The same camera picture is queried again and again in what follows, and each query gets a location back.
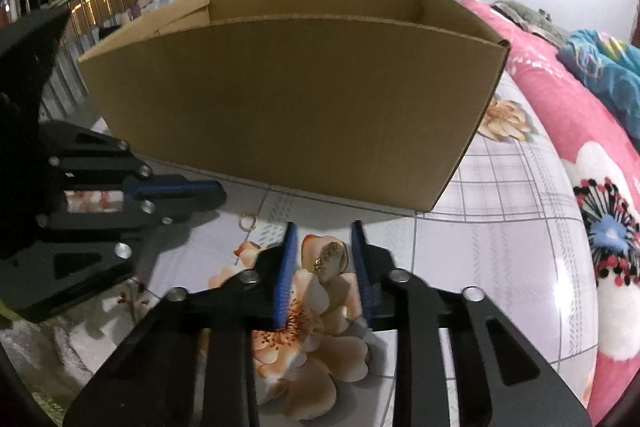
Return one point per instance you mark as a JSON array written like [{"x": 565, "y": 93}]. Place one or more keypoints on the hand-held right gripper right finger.
[{"x": 364, "y": 277}]

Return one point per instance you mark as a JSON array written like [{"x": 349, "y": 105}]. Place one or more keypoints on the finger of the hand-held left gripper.
[
  {"x": 90, "y": 257},
  {"x": 170, "y": 189}
]

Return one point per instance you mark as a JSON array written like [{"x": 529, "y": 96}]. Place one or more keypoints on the grey crumpled cloth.
[{"x": 530, "y": 22}]

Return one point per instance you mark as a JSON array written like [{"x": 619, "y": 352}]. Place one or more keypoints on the cardboard box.
[{"x": 300, "y": 107}]

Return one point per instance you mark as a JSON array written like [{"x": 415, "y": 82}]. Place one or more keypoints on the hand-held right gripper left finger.
[{"x": 286, "y": 277}]

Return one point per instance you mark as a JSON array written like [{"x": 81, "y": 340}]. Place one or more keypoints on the blue patterned blanket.
[{"x": 605, "y": 67}]

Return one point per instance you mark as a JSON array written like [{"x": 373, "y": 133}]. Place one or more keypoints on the white fluffy cloth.
[{"x": 75, "y": 347}]

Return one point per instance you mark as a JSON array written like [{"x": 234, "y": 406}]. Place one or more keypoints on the metal folding gate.
[{"x": 95, "y": 7}]

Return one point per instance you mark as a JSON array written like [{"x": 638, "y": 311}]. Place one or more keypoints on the pink floral bedsheet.
[{"x": 575, "y": 117}]

